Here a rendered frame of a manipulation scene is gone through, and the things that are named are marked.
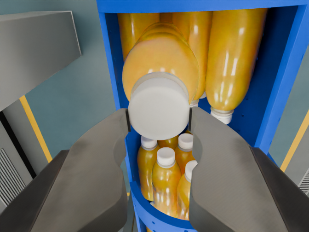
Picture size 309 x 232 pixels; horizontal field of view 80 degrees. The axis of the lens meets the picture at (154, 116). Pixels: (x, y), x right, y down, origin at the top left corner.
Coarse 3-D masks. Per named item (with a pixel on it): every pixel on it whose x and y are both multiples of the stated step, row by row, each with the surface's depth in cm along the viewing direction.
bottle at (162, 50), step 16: (144, 32) 22; (160, 32) 17; (176, 32) 20; (144, 48) 14; (160, 48) 14; (176, 48) 14; (128, 64) 15; (144, 64) 13; (160, 64) 13; (176, 64) 13; (192, 64) 14; (128, 80) 14; (144, 80) 12; (176, 80) 12; (192, 80) 14; (128, 96) 15; (192, 96) 15
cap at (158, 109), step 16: (160, 80) 11; (144, 96) 11; (160, 96) 11; (176, 96) 11; (128, 112) 11; (144, 112) 11; (160, 112) 11; (176, 112) 11; (144, 128) 12; (160, 128) 12; (176, 128) 12
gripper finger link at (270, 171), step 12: (264, 156) 8; (264, 168) 7; (276, 168) 7; (276, 180) 7; (288, 180) 7; (276, 192) 6; (288, 192) 6; (300, 192) 6; (276, 204) 6; (288, 204) 6; (300, 204) 6; (288, 216) 6; (300, 216) 5; (288, 228) 5; (300, 228) 5
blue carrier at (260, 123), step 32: (96, 0) 23; (128, 0) 17; (160, 0) 16; (192, 0) 15; (224, 0) 15; (256, 0) 15; (288, 0) 15; (288, 32) 28; (256, 64) 36; (288, 64) 19; (256, 96) 37; (288, 96) 24; (256, 128) 38; (128, 160) 39; (160, 224) 35
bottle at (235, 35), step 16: (224, 16) 24; (240, 16) 23; (256, 16) 23; (224, 32) 25; (240, 32) 24; (256, 32) 24; (208, 48) 30; (224, 48) 26; (240, 48) 25; (256, 48) 26; (208, 64) 30; (224, 64) 27; (240, 64) 26; (208, 80) 30; (224, 80) 28; (240, 80) 28; (208, 96) 32; (224, 96) 29; (240, 96) 30; (224, 112) 33
